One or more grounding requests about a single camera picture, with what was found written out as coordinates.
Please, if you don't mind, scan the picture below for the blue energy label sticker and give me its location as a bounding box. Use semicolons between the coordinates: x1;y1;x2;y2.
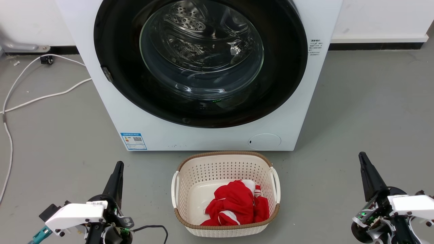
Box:
120;132;148;151

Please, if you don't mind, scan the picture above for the white front-load washing machine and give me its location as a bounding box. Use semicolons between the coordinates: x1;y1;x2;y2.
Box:
55;0;343;151

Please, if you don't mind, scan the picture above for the cream perforated laundry basket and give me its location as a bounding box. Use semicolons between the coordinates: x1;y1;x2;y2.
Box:
171;151;281;238

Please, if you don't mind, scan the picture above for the red and white garment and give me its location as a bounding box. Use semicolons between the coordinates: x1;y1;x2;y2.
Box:
200;180;270;226

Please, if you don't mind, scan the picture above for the stainless steel washer drum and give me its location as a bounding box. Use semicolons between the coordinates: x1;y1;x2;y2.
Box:
140;0;264;101

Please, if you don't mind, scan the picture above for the small printed text sticker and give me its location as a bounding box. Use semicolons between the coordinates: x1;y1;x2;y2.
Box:
309;39;323;59

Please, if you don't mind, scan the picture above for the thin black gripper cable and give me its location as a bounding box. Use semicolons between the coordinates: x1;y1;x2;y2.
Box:
131;225;169;244

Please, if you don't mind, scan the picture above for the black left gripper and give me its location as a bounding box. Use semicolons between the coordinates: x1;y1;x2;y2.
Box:
85;161;135;244

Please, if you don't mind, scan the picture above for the long white power cable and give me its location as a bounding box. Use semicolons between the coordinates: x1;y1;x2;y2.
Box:
0;54;86;204

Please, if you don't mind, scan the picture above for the round black glass washer door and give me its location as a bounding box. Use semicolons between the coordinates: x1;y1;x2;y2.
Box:
94;0;309;129

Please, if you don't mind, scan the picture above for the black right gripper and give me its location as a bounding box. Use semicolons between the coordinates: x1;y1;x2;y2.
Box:
351;151;422;244

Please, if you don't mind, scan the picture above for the grey metal floor bracket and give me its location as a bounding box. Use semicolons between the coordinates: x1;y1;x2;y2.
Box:
0;31;51;54

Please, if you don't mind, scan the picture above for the round white filter cover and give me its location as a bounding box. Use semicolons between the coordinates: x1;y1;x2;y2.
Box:
248;133;282;150

